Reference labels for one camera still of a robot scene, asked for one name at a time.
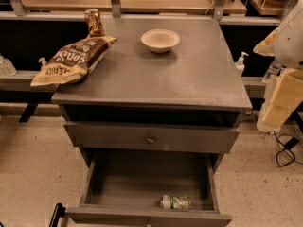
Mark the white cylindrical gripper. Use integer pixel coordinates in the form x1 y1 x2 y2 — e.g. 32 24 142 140
253 29 303 132

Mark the green silver 7up can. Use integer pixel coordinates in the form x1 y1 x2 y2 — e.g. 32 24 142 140
160 195 191 211

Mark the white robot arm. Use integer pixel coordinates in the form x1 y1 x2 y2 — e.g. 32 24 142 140
253 0 303 132

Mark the grey top drawer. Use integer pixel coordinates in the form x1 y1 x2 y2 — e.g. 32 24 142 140
64 122 240 153

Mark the grey drawer cabinet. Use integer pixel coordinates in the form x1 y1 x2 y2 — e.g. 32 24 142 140
52 16 251 167

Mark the grey open middle drawer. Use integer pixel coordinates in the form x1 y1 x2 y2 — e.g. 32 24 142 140
66 149 231 227

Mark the brown patterned drink can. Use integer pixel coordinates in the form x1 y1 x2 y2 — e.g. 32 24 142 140
85 9 105 37

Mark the white pump sanitizer bottle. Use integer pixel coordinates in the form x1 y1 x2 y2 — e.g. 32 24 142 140
235 52 247 75

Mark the white paper bowl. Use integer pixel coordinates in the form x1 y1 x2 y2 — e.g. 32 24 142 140
141 29 180 53

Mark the brown yellow chip bag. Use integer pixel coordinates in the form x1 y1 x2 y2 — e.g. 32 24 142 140
31 36 116 87

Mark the small left pump bottle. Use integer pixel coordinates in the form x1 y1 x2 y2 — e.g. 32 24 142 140
38 57 47 69

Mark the clear plastic container left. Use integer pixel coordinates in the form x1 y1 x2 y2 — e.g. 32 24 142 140
0 54 17 76

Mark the black power adapter cable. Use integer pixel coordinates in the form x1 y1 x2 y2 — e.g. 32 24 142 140
273 131 303 168

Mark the black handle bottom left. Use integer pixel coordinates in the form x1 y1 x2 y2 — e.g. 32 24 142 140
49 203 65 227

